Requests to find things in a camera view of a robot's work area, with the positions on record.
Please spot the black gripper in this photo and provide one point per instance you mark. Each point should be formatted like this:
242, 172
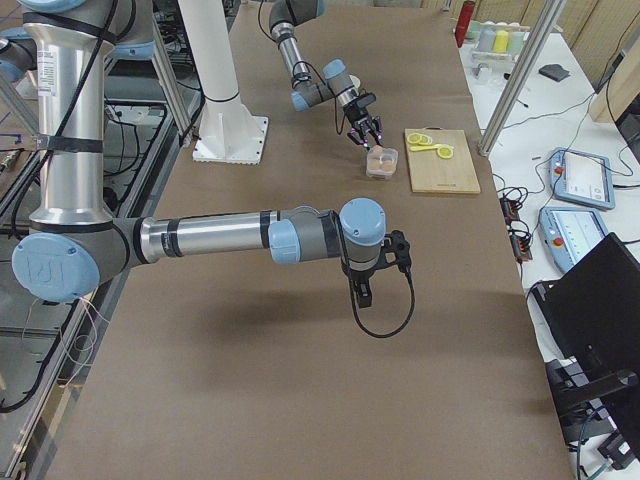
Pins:
358, 275
358, 116

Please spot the clear plastic egg box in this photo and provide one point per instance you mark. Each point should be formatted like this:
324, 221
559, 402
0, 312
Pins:
384, 171

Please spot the lemon slice top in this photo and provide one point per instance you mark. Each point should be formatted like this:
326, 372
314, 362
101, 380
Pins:
415, 138

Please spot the white bowl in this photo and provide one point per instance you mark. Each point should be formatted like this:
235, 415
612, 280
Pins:
355, 81

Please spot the yellow plastic knife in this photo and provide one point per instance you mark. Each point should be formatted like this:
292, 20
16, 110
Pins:
416, 148

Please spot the wooden cutting board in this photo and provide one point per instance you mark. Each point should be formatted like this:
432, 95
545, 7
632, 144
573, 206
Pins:
431, 174

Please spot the lemon slice front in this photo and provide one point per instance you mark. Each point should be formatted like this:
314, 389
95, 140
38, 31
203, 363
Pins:
445, 151

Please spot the red bottle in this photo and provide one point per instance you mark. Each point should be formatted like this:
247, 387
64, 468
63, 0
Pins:
463, 21

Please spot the grey cup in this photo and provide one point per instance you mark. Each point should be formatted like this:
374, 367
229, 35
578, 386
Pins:
486, 39

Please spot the yellow cup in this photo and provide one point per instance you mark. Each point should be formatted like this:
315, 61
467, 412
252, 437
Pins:
501, 41

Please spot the teach pendant near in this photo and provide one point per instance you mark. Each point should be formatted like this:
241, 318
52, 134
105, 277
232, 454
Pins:
570, 233

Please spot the teach pendant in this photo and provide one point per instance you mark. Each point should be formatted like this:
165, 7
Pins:
581, 178
570, 233

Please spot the teach pendant far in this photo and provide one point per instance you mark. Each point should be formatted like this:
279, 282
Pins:
581, 178

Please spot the white camera post base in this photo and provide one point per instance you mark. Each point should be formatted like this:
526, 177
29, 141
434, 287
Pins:
228, 132

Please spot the aluminium frame post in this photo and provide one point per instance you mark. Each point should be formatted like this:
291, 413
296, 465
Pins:
533, 46

